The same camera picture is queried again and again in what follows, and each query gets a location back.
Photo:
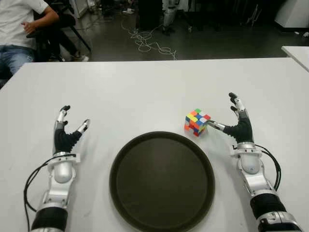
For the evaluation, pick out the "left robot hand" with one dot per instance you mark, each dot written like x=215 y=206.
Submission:
x=61 y=140

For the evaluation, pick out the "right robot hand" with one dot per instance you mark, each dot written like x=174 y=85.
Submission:
x=242 y=131

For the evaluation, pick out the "multicoloured Rubik's cube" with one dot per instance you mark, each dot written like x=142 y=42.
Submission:
x=196 y=122

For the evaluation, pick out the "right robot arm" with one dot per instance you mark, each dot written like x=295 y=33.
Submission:
x=251 y=164

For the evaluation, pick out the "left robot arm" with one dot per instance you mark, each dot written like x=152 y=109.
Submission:
x=61 y=169

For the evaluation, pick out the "dark round plate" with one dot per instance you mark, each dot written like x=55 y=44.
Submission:
x=161 y=181

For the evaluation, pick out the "dark trouser leg with sneaker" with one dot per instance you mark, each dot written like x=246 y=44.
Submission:
x=70 y=44

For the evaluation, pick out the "white side table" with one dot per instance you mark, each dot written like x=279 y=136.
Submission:
x=299 y=54

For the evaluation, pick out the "black office chair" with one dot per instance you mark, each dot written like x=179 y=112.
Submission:
x=46 y=41

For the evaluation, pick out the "metal folding stand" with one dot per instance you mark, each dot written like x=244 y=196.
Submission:
x=253 y=17

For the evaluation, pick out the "small white floor object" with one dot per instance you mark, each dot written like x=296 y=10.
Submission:
x=305 y=34

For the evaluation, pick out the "white cabinet black base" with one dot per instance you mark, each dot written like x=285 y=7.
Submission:
x=294 y=14

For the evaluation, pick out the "seated person white shirt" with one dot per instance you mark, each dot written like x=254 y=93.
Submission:
x=14 y=19

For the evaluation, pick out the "white framed cabinet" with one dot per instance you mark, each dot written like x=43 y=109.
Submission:
x=80 y=8

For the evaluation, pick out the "grey humanoid robot legs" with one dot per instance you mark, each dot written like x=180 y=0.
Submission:
x=168 y=17

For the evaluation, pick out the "white power strip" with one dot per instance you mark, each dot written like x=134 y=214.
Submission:
x=129 y=11

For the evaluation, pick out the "tall black cabinet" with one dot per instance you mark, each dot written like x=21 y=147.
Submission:
x=149 y=14

